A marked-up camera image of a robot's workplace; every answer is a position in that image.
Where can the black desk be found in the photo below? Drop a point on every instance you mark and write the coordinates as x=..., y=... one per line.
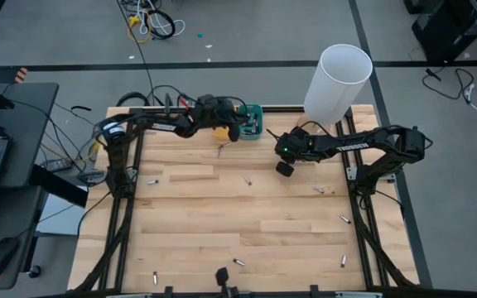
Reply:
x=31, y=124

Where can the teal plastic bin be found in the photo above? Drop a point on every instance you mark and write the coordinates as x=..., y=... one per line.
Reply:
x=254, y=108

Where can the black copper Duracell battery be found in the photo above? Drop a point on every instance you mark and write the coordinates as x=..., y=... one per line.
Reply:
x=255, y=123

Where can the yellow plastic bin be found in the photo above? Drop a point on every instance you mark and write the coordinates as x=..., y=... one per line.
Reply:
x=221, y=134

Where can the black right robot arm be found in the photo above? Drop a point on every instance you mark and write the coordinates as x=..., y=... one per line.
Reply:
x=358, y=145

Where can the black aluminium table frame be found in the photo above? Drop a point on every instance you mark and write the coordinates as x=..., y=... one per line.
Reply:
x=284, y=109

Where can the black caster wheel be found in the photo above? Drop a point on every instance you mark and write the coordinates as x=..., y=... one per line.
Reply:
x=34, y=271

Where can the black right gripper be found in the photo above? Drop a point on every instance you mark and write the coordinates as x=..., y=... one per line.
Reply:
x=292, y=147

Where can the black power strip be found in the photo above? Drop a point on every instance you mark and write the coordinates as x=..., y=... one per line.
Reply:
x=56, y=165

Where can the black computer mouse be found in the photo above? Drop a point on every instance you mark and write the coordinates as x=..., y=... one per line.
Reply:
x=0, y=256

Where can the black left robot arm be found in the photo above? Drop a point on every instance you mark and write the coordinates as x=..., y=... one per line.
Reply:
x=160, y=124

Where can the orange black striped marker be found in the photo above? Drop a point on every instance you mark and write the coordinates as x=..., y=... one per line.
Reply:
x=21, y=75

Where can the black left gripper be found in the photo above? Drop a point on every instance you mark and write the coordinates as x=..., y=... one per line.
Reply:
x=222, y=111

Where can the white flat panel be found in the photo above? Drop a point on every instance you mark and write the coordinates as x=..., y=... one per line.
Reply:
x=60, y=215

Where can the black table-level camera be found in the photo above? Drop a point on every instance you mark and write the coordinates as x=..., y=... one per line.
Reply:
x=222, y=275

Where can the white shade lamp wooden base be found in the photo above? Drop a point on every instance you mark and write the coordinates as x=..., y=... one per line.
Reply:
x=338, y=83

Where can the black computer tower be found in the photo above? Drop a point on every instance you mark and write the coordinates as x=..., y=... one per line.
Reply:
x=449, y=29

